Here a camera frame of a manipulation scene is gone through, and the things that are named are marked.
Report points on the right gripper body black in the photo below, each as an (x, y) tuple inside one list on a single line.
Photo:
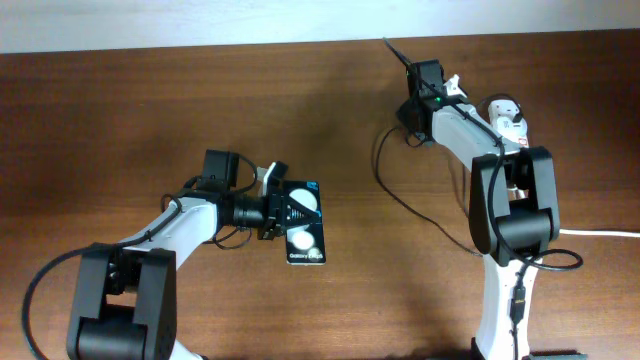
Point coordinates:
[(404, 113)]

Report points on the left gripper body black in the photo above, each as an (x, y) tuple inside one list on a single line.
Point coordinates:
[(273, 212)]

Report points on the black smartphone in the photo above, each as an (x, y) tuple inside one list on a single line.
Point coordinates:
[(305, 243)]

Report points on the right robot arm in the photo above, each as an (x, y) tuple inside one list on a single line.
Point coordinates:
[(513, 209)]

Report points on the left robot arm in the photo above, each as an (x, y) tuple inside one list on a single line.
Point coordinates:
[(125, 301)]

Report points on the white charger plug adapter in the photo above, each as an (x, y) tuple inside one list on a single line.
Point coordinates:
[(507, 117)]

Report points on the white power strip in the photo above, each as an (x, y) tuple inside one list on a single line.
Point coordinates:
[(515, 125)]

